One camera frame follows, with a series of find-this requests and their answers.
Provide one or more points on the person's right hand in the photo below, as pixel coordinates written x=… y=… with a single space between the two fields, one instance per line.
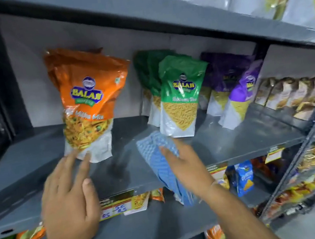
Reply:
x=191 y=172

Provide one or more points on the person's left hand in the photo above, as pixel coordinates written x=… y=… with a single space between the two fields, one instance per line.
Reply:
x=67 y=209

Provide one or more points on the person's left middle finger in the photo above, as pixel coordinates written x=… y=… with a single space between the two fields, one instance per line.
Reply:
x=70 y=165

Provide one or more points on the person's left thumb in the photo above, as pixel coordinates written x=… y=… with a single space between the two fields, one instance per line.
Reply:
x=92 y=198

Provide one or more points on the person's right thumb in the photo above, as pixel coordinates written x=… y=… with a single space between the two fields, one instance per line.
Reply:
x=169 y=154

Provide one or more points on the blue checkered cloth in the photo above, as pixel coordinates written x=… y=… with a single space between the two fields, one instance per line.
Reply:
x=156 y=159

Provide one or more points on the person's right forearm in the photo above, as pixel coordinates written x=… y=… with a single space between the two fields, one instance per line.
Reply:
x=242 y=220

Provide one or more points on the handwritten price label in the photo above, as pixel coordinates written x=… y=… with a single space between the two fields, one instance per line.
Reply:
x=113 y=208

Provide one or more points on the grey metal shelf rack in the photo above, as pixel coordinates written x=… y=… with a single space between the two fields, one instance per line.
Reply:
x=33 y=164

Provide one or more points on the small orange packet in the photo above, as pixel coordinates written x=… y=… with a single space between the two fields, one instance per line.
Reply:
x=157 y=195

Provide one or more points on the yellow picture price label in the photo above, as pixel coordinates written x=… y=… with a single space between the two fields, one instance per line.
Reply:
x=138 y=203

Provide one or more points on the orange white price label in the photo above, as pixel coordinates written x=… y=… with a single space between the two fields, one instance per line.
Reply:
x=218 y=174

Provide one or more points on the green snack packet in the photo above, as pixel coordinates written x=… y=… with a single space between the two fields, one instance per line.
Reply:
x=155 y=88
x=180 y=96

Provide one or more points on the orange snack packet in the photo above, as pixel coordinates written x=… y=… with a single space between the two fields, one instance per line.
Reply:
x=88 y=99

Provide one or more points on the blue chips packet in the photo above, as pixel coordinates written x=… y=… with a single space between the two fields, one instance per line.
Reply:
x=244 y=178

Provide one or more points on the small white price label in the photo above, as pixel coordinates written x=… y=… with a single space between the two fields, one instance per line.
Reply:
x=274 y=155

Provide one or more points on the row of brown white packets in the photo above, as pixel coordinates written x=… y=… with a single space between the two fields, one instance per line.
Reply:
x=287 y=94

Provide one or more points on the grey side shelf rack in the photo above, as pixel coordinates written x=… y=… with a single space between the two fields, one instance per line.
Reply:
x=312 y=135

